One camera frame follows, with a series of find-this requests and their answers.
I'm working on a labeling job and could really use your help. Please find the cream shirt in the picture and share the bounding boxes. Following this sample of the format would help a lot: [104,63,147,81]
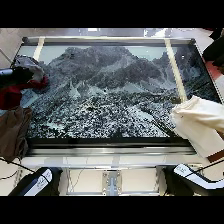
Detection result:
[170,95,224,135]

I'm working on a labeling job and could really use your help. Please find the grey garment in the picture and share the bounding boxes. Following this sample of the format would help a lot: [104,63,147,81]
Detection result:
[13,54,46,84]

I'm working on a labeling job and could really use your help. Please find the silver frame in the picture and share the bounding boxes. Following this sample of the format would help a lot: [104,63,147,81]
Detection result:
[19,35,209,197]

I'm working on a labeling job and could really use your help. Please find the black cable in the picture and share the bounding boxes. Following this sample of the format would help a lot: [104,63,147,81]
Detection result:
[192,158,224,175]
[0,156,36,182]

